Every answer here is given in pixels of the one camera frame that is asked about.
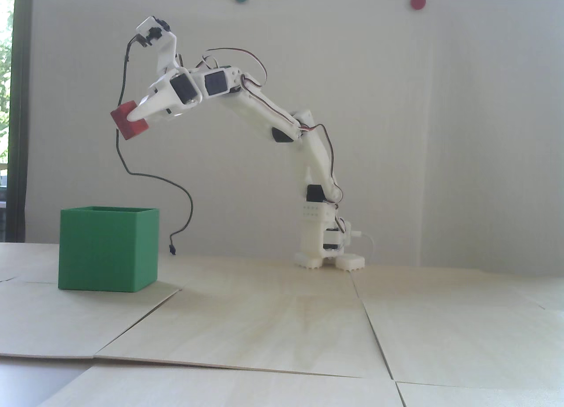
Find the red round magnet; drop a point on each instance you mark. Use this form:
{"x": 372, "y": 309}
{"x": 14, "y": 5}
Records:
{"x": 417, "y": 1}

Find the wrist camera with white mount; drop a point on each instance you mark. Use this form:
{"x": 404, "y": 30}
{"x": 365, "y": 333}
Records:
{"x": 166, "y": 45}

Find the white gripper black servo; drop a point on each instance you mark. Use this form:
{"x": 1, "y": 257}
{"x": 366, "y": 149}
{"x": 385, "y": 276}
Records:
{"x": 169, "y": 95}

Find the red block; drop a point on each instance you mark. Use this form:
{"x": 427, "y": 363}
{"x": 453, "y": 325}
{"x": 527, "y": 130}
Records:
{"x": 132, "y": 127}

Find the green box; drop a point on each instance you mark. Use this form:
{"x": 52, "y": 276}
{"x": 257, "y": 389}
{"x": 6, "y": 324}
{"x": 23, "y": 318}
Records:
{"x": 105, "y": 252}

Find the dark window frame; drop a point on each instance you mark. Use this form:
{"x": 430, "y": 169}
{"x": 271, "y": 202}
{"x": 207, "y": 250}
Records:
{"x": 21, "y": 116}

